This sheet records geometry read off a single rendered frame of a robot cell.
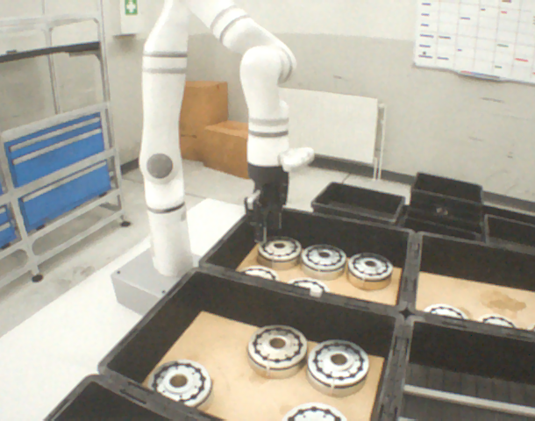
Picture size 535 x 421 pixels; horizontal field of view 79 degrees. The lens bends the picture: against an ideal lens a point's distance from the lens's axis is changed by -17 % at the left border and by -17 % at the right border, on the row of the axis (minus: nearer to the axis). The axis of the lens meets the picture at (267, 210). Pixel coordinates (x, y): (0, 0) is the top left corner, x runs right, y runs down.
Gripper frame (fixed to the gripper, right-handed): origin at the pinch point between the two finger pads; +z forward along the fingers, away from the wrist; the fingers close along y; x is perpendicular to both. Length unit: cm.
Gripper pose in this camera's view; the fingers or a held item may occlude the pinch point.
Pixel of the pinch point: (267, 228)
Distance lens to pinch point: 76.5
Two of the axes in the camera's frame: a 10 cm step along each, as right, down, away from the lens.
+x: 8.8, 2.1, -4.2
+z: -0.1, 9.0, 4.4
